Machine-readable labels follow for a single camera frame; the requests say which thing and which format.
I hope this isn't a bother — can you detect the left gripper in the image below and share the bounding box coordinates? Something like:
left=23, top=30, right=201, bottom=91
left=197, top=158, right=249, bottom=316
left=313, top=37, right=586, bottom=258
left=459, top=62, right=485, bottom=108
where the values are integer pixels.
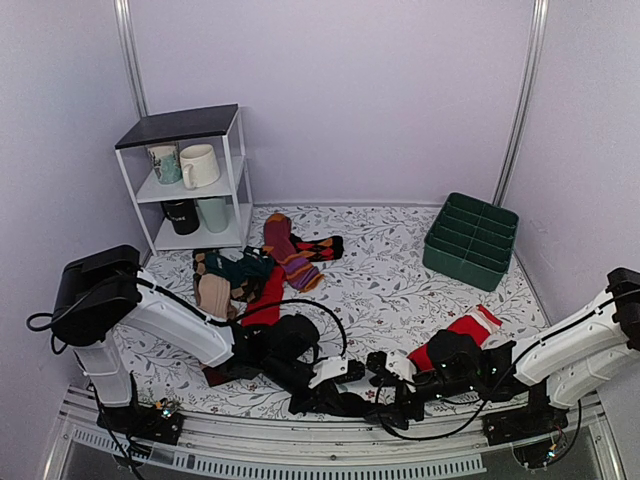
left=263, top=357, right=344, bottom=418

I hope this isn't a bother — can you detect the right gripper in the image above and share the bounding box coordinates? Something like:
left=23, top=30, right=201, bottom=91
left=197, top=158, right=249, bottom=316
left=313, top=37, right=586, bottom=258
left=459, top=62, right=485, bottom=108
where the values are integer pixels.
left=364, top=369, right=479, bottom=431

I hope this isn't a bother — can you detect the black sock with white stripes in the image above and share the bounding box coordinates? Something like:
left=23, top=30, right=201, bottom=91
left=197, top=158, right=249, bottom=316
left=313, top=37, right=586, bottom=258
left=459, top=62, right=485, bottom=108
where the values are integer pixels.
left=335, top=392, right=404, bottom=423

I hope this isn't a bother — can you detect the green divided organizer bin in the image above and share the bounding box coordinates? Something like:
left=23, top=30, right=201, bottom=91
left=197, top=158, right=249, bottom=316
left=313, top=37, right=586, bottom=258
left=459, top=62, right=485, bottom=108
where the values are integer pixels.
left=422, top=192, right=519, bottom=292

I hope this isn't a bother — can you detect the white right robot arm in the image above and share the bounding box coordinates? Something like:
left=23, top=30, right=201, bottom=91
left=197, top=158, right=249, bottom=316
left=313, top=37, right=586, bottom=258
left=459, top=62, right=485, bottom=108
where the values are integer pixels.
left=366, top=267, right=639, bottom=444

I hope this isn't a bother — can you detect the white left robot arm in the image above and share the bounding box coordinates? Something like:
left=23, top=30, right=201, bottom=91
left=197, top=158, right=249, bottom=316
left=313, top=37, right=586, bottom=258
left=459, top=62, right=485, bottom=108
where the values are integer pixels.
left=49, top=245, right=370, bottom=434

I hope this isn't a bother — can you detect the red sock with white cuff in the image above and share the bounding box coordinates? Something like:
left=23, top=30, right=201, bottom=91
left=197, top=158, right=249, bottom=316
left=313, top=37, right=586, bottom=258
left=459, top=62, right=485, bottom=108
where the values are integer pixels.
left=408, top=304, right=503, bottom=372

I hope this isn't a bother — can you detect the red sock in pile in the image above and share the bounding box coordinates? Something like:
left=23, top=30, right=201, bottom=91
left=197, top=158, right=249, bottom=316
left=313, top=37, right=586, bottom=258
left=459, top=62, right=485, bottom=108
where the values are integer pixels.
left=241, top=266, right=285, bottom=327

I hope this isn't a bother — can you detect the maroon purple striped sock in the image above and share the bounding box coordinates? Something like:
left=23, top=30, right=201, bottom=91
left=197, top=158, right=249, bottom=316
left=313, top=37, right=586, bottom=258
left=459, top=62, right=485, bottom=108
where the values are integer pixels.
left=263, top=213, right=324, bottom=292

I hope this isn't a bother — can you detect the dark teal sock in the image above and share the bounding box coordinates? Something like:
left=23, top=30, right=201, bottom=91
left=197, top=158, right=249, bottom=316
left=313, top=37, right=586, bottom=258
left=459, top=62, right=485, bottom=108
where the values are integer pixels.
left=204, top=246, right=275, bottom=289

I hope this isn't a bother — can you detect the beige brown striped sock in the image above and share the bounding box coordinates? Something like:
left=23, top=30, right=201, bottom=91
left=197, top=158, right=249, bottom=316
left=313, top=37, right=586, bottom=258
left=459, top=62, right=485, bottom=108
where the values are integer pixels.
left=192, top=250, right=238, bottom=320

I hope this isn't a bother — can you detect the red black argyle sock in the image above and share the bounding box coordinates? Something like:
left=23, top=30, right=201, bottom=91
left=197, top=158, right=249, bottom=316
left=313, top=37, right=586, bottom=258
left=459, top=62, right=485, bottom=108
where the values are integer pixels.
left=289, top=234, right=344, bottom=262

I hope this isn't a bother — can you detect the pale green mug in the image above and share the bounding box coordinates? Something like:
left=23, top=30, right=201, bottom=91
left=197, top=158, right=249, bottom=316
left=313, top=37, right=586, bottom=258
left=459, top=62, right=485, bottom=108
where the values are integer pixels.
left=197, top=197, right=228, bottom=234

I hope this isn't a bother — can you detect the black mug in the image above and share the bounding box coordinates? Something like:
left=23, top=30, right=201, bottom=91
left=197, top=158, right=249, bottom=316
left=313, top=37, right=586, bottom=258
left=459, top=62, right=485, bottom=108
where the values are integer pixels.
left=161, top=199, right=200, bottom=236

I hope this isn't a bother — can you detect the cream white mug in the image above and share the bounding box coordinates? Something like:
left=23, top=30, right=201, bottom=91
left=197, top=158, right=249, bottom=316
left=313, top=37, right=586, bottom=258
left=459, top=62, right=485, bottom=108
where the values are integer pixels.
left=179, top=144, right=220, bottom=190

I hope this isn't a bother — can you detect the white shelf with black top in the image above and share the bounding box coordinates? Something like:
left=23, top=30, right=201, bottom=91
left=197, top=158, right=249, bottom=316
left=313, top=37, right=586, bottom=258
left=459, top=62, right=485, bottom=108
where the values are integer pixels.
left=114, top=104, right=253, bottom=255

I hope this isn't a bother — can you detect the teal patterned mug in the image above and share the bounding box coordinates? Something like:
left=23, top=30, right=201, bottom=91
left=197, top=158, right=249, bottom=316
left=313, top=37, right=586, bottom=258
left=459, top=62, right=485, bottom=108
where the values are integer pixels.
left=147, top=142, right=182, bottom=185

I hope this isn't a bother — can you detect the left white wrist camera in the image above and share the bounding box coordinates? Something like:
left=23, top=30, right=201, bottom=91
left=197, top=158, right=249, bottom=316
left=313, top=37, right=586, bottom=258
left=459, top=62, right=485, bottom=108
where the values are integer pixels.
left=308, top=356, right=348, bottom=389

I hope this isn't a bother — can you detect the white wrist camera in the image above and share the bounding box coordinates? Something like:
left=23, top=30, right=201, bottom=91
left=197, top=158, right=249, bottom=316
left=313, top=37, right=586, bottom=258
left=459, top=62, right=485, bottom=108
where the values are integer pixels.
left=308, top=356, right=348, bottom=389
left=385, top=352, right=417, bottom=384

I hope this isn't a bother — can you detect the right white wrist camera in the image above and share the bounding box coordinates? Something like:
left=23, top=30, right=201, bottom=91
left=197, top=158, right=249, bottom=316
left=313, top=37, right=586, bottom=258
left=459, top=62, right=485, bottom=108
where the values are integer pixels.
left=385, top=352, right=417, bottom=384

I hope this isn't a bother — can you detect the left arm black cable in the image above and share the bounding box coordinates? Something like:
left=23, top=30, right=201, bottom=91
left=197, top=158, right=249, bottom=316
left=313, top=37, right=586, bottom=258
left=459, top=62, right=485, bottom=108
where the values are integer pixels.
left=25, top=272, right=349, bottom=361

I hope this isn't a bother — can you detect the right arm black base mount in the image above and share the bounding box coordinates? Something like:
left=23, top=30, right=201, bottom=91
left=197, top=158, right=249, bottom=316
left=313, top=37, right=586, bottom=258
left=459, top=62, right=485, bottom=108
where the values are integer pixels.
left=482, top=383, right=569, bottom=446

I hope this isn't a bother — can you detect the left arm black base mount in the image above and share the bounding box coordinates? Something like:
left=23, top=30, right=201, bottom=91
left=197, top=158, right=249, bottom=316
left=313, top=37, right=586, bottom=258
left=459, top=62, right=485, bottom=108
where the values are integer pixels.
left=94, top=374, right=184, bottom=446

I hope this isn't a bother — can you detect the right aluminium corner post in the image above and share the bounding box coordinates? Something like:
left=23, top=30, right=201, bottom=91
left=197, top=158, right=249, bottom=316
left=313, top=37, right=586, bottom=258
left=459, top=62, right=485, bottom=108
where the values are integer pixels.
left=492, top=0, right=549, bottom=207

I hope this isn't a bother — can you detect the aluminium corner post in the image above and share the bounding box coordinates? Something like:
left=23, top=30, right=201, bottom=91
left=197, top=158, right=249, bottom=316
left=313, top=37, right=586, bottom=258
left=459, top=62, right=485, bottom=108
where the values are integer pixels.
left=113, top=0, right=148, bottom=118
left=492, top=0, right=549, bottom=207

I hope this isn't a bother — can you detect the left aluminium corner post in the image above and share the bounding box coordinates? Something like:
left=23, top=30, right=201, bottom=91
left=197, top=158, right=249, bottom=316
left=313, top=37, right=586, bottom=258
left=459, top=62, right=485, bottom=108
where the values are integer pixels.
left=113, top=0, right=148, bottom=118

